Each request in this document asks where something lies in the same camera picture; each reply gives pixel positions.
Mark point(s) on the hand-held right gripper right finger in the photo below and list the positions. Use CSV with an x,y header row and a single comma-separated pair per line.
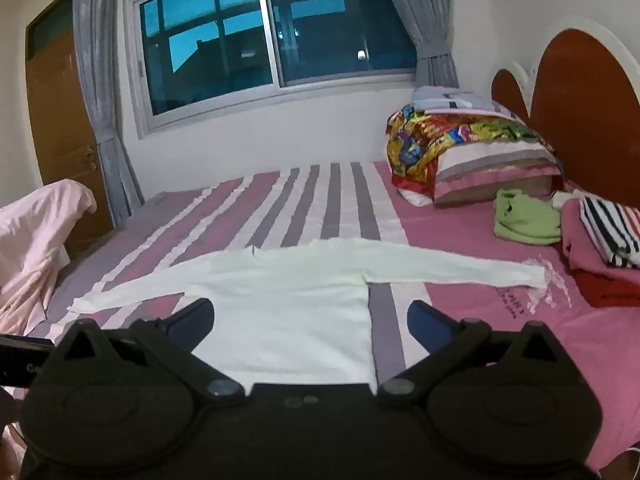
x,y
424,324

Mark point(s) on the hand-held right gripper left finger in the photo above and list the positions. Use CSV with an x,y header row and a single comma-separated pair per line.
x,y
192,319

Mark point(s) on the white long-sleeve shirt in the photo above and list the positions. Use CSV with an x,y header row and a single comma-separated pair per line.
x,y
295,300

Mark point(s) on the light pink cloth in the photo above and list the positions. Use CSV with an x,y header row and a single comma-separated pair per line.
x,y
35,245

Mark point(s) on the green garment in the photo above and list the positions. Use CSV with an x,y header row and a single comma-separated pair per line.
x,y
525,217

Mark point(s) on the pink grey striped bed sheet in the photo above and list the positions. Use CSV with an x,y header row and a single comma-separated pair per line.
x,y
325,195

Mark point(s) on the striped pillow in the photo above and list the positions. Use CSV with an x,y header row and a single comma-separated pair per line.
x,y
495,170

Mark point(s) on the folded pink garment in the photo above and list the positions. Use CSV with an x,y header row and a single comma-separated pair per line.
x,y
580,250

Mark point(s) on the colourful snack packet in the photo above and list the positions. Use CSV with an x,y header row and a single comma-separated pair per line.
x,y
430,140

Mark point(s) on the red garment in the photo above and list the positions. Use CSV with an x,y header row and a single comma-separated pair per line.
x,y
607,287

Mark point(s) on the black white striped garment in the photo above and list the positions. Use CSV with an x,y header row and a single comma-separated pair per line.
x,y
612,232

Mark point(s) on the folded pale striped cloth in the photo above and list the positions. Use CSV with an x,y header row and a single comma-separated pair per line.
x,y
450,97

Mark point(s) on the brown wooden door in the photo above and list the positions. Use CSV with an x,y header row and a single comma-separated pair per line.
x,y
60,110

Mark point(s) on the grey curtain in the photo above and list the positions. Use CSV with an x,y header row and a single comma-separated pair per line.
x,y
102,85
425,20

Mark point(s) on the brown and white headboard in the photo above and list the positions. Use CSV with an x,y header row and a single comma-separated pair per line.
x,y
580,105

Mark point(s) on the sliding glass window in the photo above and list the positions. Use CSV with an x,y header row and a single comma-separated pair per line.
x,y
260,30

